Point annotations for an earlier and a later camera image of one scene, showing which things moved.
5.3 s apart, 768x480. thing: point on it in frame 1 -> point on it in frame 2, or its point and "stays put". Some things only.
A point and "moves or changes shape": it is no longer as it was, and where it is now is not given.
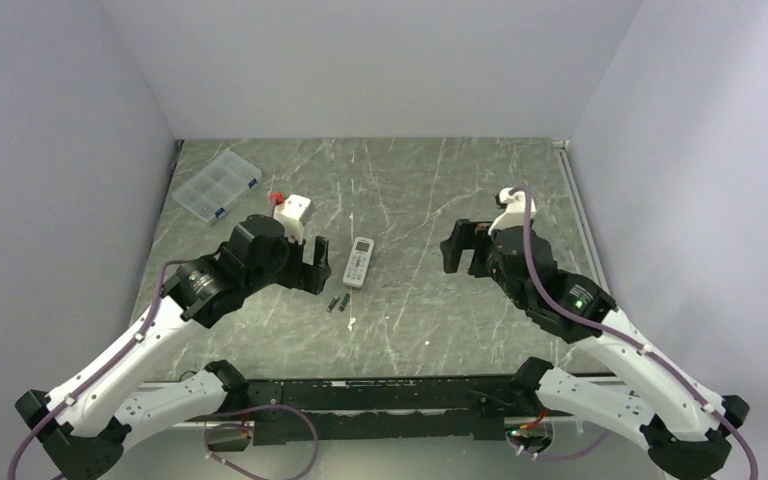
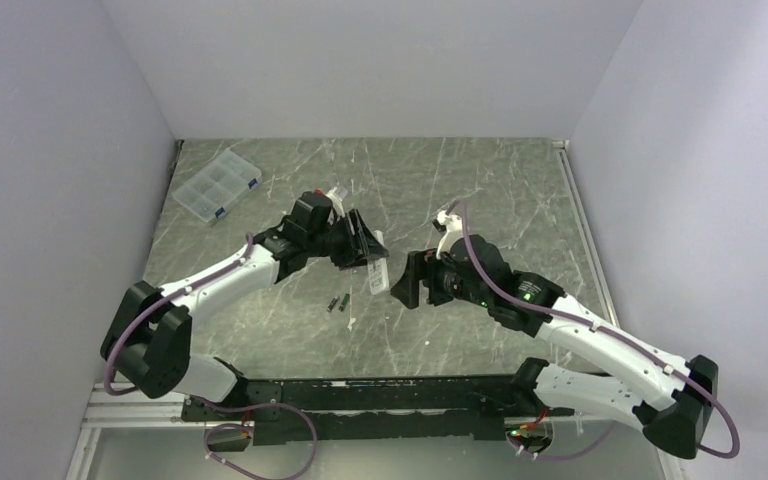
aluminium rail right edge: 561,148 stays put
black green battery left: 332,304 stays put
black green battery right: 344,302 stays put
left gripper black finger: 297,256 -> 360,260
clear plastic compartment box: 215,190 stays put
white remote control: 358,261 moves or changes shape
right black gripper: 466,235 -> 421,265
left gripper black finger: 322,270 -> 361,243
